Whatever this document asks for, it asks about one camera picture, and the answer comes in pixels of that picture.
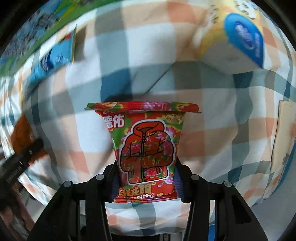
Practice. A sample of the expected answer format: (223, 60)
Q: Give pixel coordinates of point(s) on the plaid checkered blanket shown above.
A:
(142, 50)

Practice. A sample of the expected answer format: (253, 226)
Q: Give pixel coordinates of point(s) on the orange snack packet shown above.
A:
(22, 135)

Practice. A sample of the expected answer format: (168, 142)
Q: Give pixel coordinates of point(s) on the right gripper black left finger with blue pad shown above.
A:
(60, 219)

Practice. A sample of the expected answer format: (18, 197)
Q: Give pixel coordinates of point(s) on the blue snack bar packet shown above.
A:
(58, 56)

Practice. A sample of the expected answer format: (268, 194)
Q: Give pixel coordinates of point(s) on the red floral snack packet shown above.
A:
(145, 137)

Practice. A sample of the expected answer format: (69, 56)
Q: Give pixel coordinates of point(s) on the yellow tissue pack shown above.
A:
(231, 37)

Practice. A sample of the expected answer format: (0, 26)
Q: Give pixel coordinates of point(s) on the open cardboard box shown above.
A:
(40, 26)

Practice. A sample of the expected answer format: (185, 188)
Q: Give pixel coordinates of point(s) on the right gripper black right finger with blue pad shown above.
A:
(234, 219)

